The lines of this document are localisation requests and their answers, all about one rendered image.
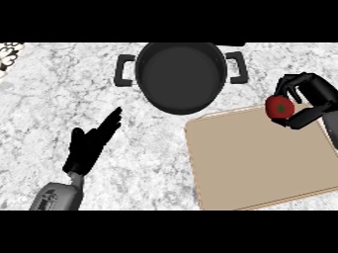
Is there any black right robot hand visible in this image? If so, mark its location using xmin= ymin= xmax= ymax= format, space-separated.
xmin=271 ymin=72 xmax=338 ymax=130

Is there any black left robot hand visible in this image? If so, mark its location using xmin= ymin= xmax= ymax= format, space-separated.
xmin=61 ymin=106 xmax=124 ymax=177

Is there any red tomato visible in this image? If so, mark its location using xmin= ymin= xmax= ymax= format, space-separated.
xmin=265 ymin=94 xmax=296 ymax=121

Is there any beige square tray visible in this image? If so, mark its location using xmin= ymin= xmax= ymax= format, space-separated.
xmin=184 ymin=103 xmax=338 ymax=211

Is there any black pot with handles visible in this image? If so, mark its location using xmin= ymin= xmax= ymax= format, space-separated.
xmin=114 ymin=42 xmax=250 ymax=116

